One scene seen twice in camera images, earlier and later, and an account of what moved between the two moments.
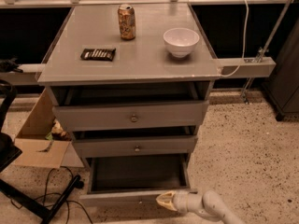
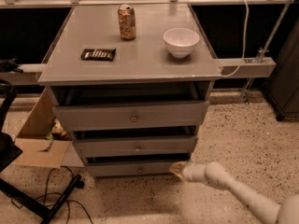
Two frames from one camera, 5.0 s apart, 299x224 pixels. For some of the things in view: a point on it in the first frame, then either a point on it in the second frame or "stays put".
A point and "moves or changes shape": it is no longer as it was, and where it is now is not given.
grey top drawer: x=92 y=117 stays put
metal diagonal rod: x=262 y=51 stays put
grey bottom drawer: x=135 y=180 moves or changes shape
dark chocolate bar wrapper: x=98 y=54 stays put
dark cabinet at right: x=283 y=87 stays put
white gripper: x=179 y=200 to x=189 y=173
